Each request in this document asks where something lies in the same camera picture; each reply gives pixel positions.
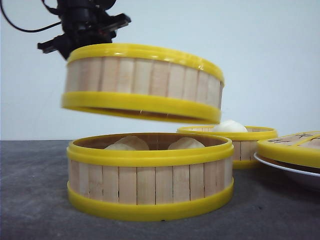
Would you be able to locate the white plate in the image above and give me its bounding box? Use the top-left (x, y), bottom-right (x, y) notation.
top-left (253, 152), bottom-right (320, 191)

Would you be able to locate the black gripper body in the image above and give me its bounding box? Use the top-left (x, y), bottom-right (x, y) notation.
top-left (37, 0), bottom-right (131, 59)

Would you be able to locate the white bun in rear steamer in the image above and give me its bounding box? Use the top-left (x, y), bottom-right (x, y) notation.
top-left (212, 119), bottom-right (248, 133)

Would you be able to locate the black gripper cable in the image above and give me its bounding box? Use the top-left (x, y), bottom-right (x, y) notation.
top-left (0, 0), bottom-right (62, 33)

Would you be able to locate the white bun in base steamer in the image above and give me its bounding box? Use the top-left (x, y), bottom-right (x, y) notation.
top-left (104, 136), bottom-right (149, 151)

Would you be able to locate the yellow bamboo steamer lid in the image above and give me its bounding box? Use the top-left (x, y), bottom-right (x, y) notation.
top-left (256, 130), bottom-right (320, 169)

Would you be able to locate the bamboo steamer with three buns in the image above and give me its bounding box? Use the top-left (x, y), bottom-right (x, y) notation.
top-left (61, 43), bottom-right (225, 124)

